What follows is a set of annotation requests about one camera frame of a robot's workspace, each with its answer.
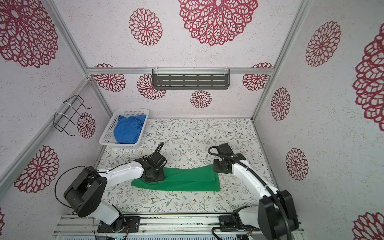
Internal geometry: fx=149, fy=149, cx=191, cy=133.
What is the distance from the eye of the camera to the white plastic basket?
39.1 inches

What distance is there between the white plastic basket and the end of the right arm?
0.53m

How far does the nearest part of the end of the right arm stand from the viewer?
597 millimetres
